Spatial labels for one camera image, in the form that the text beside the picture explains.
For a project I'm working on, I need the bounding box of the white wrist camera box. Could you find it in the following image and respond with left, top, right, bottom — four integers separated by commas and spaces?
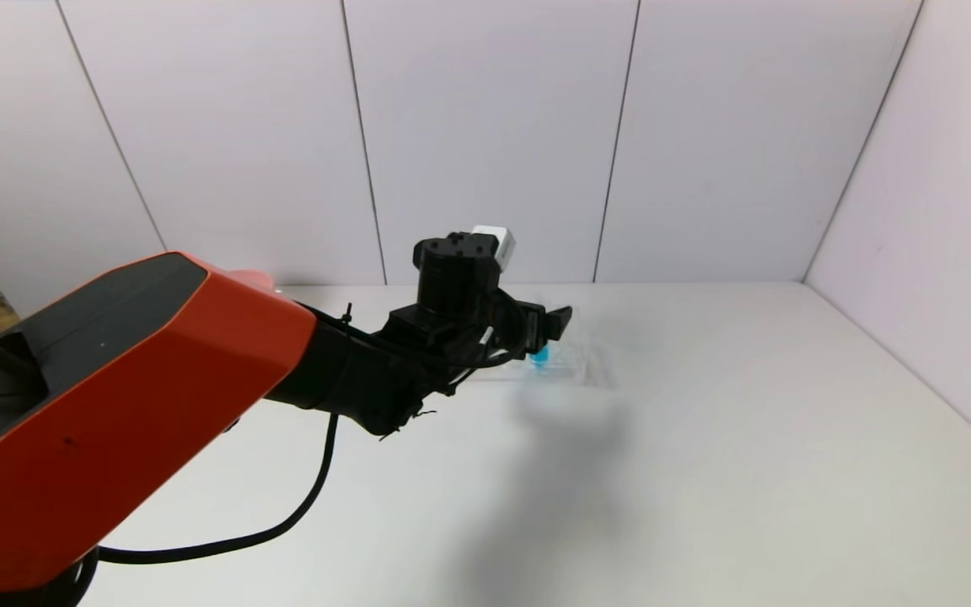
473, 225, 517, 262

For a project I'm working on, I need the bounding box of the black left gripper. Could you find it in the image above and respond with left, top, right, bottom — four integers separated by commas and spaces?
492, 298, 573, 357

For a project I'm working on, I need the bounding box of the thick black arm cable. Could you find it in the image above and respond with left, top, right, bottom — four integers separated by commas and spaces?
98, 411, 340, 565

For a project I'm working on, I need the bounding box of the clear plastic test tube rack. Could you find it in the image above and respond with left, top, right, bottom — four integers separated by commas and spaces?
469, 295, 613, 389

